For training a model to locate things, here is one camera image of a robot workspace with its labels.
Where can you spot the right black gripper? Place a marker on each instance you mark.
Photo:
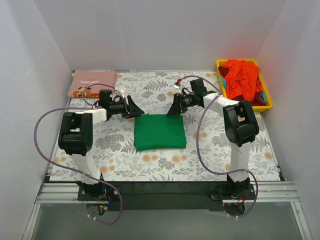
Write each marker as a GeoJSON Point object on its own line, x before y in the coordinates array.
{"type": "Point", "coordinates": [178, 103]}

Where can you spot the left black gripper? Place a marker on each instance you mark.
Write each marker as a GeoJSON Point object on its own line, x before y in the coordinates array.
{"type": "Point", "coordinates": [127, 107]}

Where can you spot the green t-shirt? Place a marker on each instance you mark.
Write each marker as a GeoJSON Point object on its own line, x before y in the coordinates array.
{"type": "Point", "coordinates": [158, 131]}

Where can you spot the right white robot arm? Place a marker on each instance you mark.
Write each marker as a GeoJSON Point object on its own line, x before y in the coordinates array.
{"type": "Point", "coordinates": [240, 126]}

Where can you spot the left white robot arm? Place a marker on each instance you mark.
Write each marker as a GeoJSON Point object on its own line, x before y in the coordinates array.
{"type": "Point", "coordinates": [76, 137]}

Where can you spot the folded pink t-shirt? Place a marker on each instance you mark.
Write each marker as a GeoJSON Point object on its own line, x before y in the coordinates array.
{"type": "Point", "coordinates": [89, 83]}

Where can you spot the red t-shirt in bin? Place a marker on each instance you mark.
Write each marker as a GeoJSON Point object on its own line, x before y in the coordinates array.
{"type": "Point", "coordinates": [241, 77]}

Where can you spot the blue cloth in bin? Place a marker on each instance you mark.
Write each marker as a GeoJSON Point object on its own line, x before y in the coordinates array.
{"type": "Point", "coordinates": [259, 99]}

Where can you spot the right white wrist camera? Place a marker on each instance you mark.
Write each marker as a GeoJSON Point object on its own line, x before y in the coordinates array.
{"type": "Point", "coordinates": [179, 88]}

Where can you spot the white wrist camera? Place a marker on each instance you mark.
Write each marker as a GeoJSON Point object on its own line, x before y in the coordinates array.
{"type": "Point", "coordinates": [122, 91]}
{"type": "Point", "coordinates": [179, 88]}

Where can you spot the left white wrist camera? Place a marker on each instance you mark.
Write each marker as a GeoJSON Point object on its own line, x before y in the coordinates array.
{"type": "Point", "coordinates": [122, 91]}

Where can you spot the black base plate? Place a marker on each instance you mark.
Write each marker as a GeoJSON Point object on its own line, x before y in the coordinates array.
{"type": "Point", "coordinates": [162, 195]}

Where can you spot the aluminium frame rail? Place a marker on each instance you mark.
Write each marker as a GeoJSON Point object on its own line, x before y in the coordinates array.
{"type": "Point", "coordinates": [167, 211]}

